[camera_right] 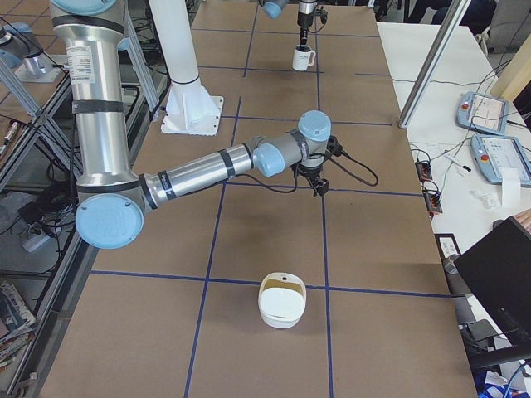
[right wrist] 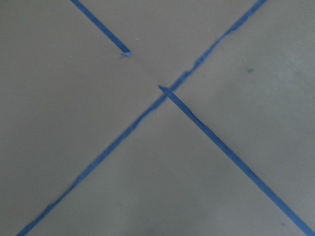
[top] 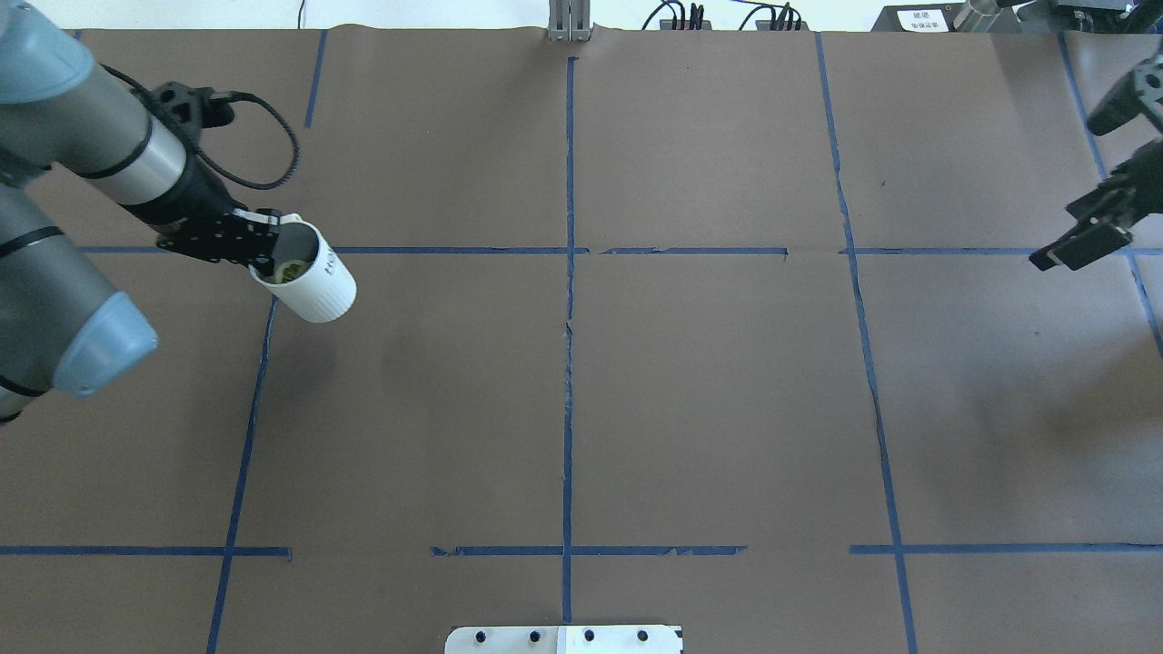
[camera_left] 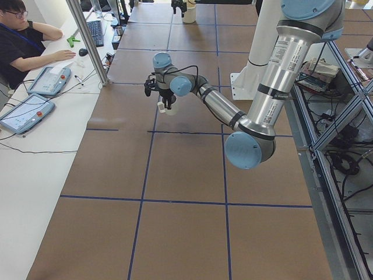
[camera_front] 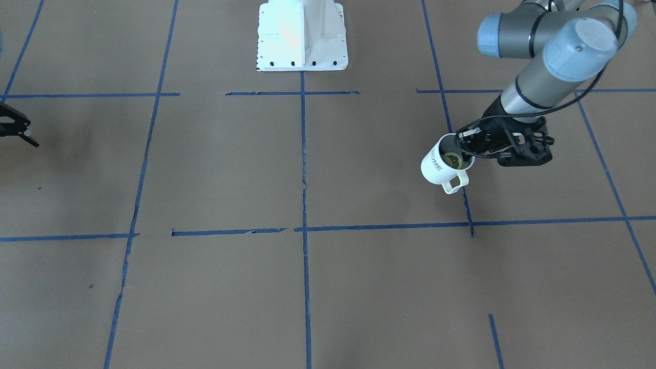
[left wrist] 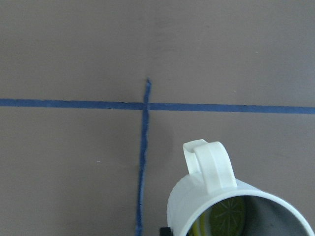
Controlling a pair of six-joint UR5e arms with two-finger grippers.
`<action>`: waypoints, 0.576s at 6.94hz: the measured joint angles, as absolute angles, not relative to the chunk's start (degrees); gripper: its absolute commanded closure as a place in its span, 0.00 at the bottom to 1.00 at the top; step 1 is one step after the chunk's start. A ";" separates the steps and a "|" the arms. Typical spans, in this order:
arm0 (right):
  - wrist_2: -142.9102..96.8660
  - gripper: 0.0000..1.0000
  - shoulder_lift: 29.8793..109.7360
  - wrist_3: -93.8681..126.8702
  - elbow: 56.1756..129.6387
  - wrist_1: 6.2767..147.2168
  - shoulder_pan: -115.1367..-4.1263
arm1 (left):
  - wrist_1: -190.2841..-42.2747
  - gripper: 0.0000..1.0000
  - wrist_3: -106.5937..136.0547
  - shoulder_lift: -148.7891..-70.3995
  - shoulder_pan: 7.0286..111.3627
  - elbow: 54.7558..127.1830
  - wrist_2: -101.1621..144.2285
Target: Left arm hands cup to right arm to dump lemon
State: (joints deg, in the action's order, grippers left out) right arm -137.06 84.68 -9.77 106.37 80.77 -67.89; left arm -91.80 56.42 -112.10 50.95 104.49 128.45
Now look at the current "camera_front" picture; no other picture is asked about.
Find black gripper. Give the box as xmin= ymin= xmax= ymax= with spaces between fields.
xmin=481 ymin=96 xmax=555 ymax=167

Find yellow lemon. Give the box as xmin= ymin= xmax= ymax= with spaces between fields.
xmin=441 ymin=152 xmax=463 ymax=170

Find white ribbed mug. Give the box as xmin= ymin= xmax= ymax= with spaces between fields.
xmin=420 ymin=133 xmax=475 ymax=195

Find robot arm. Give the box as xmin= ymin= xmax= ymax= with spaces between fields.
xmin=458 ymin=1 xmax=638 ymax=167

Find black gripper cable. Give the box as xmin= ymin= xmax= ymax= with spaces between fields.
xmin=454 ymin=0 xmax=625 ymax=159

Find white camera pillar base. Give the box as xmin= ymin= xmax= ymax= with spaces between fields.
xmin=256 ymin=1 xmax=349 ymax=72

